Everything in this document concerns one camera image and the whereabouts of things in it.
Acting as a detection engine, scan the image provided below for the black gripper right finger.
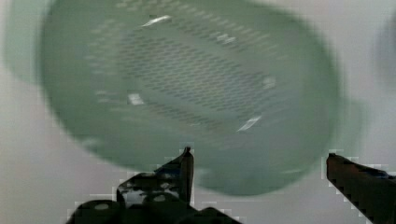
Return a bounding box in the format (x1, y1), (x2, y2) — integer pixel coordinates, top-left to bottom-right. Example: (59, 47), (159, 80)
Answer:
(326, 153), (396, 224)

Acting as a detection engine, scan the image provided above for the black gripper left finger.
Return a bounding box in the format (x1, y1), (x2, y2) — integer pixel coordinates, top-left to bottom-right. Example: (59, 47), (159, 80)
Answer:
(65, 147), (242, 224)

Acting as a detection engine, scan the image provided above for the green plastic strainer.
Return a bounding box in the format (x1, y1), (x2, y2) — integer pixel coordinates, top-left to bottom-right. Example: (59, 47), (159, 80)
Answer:
(2, 0), (362, 196)

